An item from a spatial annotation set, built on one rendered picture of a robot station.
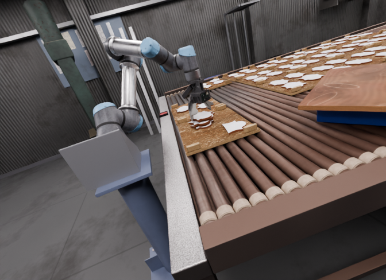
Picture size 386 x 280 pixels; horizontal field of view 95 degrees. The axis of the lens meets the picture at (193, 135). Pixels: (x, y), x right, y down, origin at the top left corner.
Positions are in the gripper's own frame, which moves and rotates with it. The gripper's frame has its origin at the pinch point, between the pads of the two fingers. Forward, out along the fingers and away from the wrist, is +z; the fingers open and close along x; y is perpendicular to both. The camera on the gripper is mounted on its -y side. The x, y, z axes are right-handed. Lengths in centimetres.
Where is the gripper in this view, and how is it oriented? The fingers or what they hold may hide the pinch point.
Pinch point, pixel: (201, 115)
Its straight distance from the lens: 99.7
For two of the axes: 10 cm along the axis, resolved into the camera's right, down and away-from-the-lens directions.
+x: 7.2, -4.7, 5.2
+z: 2.7, 8.7, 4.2
